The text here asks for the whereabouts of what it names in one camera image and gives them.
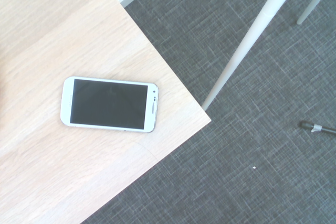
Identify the white coat rack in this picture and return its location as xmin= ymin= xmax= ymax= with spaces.
xmin=165 ymin=0 xmax=336 ymax=111

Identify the white smartphone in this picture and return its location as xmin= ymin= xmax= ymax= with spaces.
xmin=60 ymin=76 xmax=160 ymax=133

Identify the black cable with tape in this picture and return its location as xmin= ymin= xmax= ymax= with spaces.
xmin=298 ymin=120 xmax=336 ymax=135

